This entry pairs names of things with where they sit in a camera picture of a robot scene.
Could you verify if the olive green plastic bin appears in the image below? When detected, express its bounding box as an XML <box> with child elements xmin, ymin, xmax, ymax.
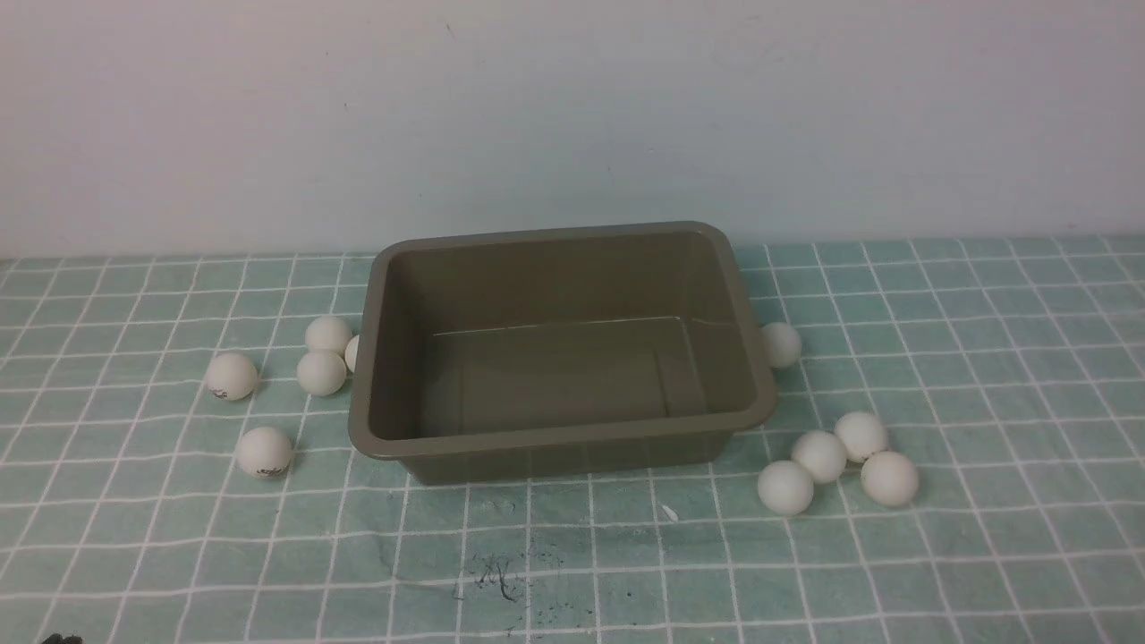
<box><xmin>348</xmin><ymin>221</ymin><xmax>777</xmax><ymax>486</ymax></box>

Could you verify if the white ping-pong ball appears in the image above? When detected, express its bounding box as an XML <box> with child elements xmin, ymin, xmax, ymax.
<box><xmin>234</xmin><ymin>427</ymin><xmax>294</xmax><ymax>479</ymax></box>
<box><xmin>305</xmin><ymin>317</ymin><xmax>354</xmax><ymax>356</ymax></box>
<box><xmin>791</xmin><ymin>429</ymin><xmax>848</xmax><ymax>485</ymax></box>
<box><xmin>757</xmin><ymin>461</ymin><xmax>815</xmax><ymax>516</ymax></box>
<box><xmin>344</xmin><ymin>335</ymin><xmax>360</xmax><ymax>374</ymax></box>
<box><xmin>203</xmin><ymin>353</ymin><xmax>259</xmax><ymax>401</ymax></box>
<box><xmin>834</xmin><ymin>411</ymin><xmax>890</xmax><ymax>463</ymax></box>
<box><xmin>861</xmin><ymin>450</ymin><xmax>919</xmax><ymax>508</ymax></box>
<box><xmin>760</xmin><ymin>322</ymin><xmax>802</xmax><ymax>369</ymax></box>
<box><xmin>297</xmin><ymin>351</ymin><xmax>347</xmax><ymax>396</ymax></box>

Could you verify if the teal checkered table cloth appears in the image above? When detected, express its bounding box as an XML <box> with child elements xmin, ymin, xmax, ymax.
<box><xmin>1</xmin><ymin>236</ymin><xmax>1144</xmax><ymax>643</ymax></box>

